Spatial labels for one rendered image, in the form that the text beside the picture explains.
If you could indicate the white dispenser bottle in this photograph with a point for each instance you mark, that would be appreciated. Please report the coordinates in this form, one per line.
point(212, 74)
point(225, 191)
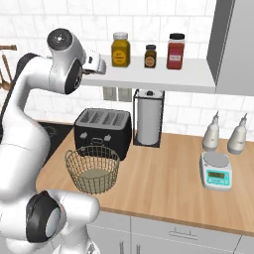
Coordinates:
point(237, 139)
point(211, 135)

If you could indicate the grey wall outlet plate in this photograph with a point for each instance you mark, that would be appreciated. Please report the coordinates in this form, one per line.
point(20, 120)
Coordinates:
point(109, 93)
point(125, 94)

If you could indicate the dark sink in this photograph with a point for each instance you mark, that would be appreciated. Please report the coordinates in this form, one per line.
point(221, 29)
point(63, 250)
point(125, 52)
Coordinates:
point(59, 135)

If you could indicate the white paper towel roll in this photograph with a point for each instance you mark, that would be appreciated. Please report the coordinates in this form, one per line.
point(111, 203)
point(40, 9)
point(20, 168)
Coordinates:
point(149, 119)

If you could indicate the small brown spice jar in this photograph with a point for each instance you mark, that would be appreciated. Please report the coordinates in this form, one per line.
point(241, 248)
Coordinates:
point(150, 59)

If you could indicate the grey cupboard door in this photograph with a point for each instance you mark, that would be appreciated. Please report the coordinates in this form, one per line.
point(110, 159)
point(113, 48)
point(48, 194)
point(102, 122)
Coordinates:
point(110, 234)

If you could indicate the white wall shelf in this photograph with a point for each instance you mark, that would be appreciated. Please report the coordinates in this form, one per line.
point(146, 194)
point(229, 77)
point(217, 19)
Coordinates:
point(158, 77)

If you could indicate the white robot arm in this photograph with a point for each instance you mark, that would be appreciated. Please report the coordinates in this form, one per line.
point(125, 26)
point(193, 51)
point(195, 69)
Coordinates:
point(23, 145)

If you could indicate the grey cabinet door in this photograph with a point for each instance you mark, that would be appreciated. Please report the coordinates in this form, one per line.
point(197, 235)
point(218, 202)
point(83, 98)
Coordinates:
point(239, 49)

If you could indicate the red jar with black lid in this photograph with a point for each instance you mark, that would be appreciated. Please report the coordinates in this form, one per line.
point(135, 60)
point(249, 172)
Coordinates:
point(175, 54)

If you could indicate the grey drawer front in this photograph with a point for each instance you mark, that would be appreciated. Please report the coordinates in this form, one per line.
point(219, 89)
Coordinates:
point(155, 231)
point(246, 246)

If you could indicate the black toaster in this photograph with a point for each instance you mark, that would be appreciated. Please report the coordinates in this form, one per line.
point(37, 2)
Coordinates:
point(99, 132)

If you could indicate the grey wall cabinet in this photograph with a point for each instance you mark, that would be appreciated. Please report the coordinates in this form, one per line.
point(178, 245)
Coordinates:
point(231, 49)

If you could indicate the yellow jar with white lid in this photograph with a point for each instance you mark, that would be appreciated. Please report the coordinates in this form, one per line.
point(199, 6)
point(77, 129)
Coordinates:
point(120, 53)

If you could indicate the bronze tap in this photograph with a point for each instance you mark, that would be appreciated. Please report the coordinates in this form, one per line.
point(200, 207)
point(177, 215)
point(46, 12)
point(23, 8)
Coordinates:
point(5, 66)

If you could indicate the black paper towel holder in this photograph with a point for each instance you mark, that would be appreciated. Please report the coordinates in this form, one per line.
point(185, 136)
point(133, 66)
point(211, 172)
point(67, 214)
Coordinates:
point(135, 119)

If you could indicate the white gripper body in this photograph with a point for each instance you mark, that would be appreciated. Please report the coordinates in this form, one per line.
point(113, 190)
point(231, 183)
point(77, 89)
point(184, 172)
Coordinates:
point(96, 67)

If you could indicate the grey kitchen scale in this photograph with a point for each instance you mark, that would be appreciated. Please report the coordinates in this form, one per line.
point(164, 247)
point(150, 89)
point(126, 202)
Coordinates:
point(215, 170)

